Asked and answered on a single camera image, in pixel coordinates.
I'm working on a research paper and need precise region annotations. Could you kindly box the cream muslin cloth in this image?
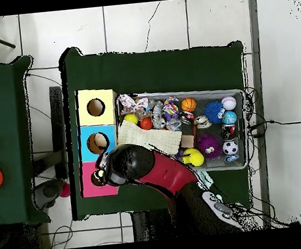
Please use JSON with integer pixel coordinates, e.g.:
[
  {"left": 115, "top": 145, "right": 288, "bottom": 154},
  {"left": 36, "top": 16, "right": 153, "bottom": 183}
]
[{"left": 114, "top": 114, "right": 185, "bottom": 160}]

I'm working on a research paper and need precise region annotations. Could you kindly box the mint green muslin cloth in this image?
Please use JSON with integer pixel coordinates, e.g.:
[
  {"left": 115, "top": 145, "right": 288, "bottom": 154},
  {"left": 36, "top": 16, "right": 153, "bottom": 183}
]
[{"left": 197, "top": 169, "right": 215, "bottom": 189}]

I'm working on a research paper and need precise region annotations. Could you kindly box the wooden box with three holes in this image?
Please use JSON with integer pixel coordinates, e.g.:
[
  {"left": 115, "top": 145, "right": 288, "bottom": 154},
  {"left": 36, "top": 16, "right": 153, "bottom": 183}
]
[{"left": 70, "top": 86, "right": 127, "bottom": 199}]

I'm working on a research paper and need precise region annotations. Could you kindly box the silver mesh bin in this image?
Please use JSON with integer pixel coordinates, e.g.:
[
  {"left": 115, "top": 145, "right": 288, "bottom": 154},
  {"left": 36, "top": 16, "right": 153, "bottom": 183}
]
[{"left": 112, "top": 82, "right": 252, "bottom": 181}]

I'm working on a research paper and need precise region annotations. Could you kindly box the smooth yellow ball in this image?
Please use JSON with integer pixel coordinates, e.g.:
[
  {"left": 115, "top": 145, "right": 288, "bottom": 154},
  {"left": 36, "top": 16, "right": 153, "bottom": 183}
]
[{"left": 123, "top": 112, "right": 140, "bottom": 125}]

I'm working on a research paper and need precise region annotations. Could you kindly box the orange ball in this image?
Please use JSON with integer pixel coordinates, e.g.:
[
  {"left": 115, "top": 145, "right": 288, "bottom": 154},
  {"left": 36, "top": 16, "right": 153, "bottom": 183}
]
[{"left": 139, "top": 116, "right": 154, "bottom": 131}]

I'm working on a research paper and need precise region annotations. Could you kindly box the grey rounded object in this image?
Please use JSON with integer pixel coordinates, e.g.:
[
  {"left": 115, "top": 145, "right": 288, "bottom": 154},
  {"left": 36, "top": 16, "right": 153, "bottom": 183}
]
[{"left": 32, "top": 177, "right": 68, "bottom": 210}]

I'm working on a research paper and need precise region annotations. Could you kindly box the dark green table cloth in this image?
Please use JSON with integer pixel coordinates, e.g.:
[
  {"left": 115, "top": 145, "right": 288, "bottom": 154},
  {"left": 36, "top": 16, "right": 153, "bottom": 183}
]
[
  {"left": 57, "top": 31, "right": 260, "bottom": 225},
  {"left": 0, "top": 54, "right": 52, "bottom": 228}
]

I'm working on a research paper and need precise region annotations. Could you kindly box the small orange basketball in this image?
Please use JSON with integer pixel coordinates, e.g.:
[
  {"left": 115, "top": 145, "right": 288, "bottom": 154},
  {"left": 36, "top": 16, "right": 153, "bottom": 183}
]
[{"left": 179, "top": 97, "right": 198, "bottom": 114}]

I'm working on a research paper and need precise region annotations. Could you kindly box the purple knobbly toy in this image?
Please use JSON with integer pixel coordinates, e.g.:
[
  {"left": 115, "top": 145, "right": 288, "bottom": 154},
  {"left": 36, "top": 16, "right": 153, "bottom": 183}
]
[{"left": 196, "top": 132, "right": 224, "bottom": 162}]

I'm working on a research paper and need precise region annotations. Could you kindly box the blue spiky ball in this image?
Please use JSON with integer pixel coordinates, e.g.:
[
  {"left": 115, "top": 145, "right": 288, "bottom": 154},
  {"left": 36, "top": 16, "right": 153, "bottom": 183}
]
[{"left": 202, "top": 101, "right": 227, "bottom": 125}]

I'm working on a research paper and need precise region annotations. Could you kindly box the small soccer ball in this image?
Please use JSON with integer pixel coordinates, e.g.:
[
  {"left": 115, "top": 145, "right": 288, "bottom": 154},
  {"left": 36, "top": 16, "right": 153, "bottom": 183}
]
[{"left": 221, "top": 139, "right": 240, "bottom": 156}]

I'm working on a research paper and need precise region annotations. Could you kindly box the globe print ball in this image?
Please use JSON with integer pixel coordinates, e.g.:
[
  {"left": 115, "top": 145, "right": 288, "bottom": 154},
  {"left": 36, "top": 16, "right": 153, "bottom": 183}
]
[{"left": 221, "top": 110, "right": 238, "bottom": 125}]

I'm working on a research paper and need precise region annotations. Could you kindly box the small white baseball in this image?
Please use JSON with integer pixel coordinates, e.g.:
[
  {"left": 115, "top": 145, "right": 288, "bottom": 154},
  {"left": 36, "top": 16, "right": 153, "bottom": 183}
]
[{"left": 221, "top": 95, "right": 237, "bottom": 112}]

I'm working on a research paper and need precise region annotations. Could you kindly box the long black cable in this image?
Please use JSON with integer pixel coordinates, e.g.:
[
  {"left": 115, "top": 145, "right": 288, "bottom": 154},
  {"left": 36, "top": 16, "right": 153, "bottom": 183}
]
[{"left": 247, "top": 117, "right": 301, "bottom": 129}]

